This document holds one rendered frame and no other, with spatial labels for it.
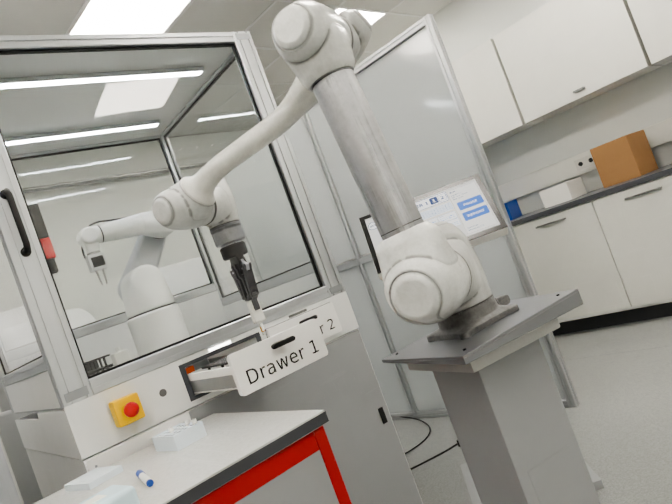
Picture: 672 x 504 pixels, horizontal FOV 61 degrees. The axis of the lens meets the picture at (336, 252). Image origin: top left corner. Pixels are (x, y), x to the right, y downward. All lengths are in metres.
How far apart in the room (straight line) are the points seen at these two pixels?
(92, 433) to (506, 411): 1.07
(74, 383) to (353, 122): 1.01
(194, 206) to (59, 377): 0.58
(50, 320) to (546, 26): 3.79
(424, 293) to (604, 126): 3.74
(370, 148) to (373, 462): 1.26
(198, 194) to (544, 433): 1.02
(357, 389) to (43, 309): 1.07
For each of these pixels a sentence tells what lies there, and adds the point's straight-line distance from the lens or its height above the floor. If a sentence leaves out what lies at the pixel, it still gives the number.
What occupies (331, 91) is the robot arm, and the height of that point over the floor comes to 1.40.
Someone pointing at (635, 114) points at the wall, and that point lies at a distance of 4.71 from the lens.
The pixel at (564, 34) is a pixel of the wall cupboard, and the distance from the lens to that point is 4.50.
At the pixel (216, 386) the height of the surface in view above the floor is 0.85.
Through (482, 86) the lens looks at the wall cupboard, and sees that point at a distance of 4.74.
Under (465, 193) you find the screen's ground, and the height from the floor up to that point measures 1.14.
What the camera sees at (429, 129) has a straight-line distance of 3.06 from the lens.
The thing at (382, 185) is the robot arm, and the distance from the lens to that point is 1.23.
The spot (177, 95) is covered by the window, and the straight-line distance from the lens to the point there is 2.06.
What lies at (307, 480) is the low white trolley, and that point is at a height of 0.64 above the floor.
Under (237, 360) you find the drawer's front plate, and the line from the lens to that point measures 1.48.
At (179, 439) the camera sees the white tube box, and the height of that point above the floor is 0.78.
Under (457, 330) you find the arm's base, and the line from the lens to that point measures 1.40.
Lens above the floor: 1.05
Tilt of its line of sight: 1 degrees up
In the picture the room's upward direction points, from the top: 20 degrees counter-clockwise
